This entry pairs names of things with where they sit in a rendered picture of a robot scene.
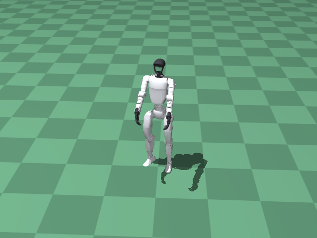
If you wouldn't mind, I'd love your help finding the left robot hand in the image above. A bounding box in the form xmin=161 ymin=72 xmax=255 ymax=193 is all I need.
xmin=164 ymin=112 xmax=172 ymax=130

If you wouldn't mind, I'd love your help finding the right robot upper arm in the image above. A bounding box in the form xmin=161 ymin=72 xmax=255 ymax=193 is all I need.
xmin=139 ymin=75 xmax=150 ymax=98

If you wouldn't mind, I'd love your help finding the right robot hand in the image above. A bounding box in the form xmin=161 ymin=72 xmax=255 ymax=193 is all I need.
xmin=134 ymin=108 xmax=141 ymax=125

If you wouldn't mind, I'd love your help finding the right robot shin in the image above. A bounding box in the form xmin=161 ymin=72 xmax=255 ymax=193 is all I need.
xmin=145 ymin=139 xmax=155 ymax=160

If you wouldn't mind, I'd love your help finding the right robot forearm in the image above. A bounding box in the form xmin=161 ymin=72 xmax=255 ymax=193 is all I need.
xmin=134 ymin=96 xmax=144 ymax=112

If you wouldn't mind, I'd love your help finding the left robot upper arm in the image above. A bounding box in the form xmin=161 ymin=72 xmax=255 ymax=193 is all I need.
xmin=166 ymin=78 xmax=176 ymax=101

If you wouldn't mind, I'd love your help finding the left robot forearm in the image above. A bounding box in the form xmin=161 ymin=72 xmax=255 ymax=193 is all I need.
xmin=165 ymin=97 xmax=174 ymax=116

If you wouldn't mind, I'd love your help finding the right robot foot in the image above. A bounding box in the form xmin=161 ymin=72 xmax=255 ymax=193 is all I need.
xmin=143 ymin=156 xmax=156 ymax=166

